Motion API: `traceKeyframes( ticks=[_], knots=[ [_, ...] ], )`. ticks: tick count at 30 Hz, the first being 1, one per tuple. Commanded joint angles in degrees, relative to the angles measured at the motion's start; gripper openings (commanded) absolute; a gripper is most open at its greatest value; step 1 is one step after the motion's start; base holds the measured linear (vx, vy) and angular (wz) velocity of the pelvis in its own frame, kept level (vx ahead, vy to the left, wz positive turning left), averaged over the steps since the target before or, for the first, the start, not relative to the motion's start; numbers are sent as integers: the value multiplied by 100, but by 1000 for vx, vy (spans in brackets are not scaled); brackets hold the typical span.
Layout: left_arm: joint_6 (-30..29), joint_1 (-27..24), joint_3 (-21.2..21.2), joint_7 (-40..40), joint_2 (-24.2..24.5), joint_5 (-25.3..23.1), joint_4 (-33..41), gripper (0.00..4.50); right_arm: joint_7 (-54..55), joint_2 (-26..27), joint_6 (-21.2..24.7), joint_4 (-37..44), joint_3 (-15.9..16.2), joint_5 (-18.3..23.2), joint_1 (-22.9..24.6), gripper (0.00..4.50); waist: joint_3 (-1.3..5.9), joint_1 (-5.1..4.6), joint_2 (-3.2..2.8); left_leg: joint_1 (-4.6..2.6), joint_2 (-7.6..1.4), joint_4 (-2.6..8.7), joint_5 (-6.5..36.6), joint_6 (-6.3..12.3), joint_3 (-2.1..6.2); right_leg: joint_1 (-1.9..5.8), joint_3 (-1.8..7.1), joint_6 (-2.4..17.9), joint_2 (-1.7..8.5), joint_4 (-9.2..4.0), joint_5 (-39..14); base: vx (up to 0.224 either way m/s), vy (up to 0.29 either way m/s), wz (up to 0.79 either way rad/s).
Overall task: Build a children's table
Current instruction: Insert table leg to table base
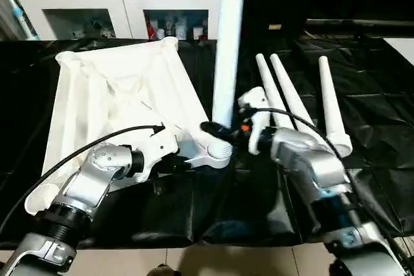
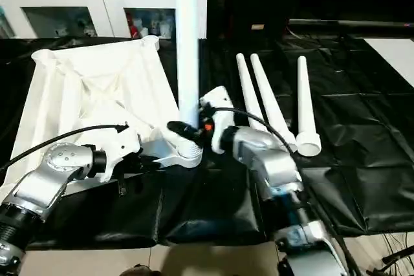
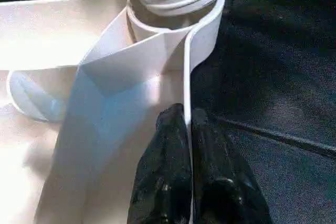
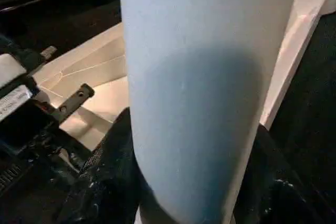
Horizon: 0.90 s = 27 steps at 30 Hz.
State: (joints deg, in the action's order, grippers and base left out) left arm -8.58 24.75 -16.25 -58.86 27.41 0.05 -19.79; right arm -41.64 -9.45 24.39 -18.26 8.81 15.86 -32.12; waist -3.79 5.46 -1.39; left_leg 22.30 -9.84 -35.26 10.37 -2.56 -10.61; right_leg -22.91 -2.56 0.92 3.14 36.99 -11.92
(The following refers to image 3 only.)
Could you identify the white plastic table top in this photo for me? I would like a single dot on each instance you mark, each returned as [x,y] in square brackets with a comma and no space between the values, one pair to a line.
[63,77]

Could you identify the black plastic mat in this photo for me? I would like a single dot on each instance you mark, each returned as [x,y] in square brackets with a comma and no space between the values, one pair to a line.
[283,77]

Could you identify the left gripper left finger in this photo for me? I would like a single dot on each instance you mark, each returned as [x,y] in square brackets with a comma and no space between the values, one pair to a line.
[165,177]

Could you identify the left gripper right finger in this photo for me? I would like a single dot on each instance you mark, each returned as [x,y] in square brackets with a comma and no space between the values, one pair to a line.
[220,182]

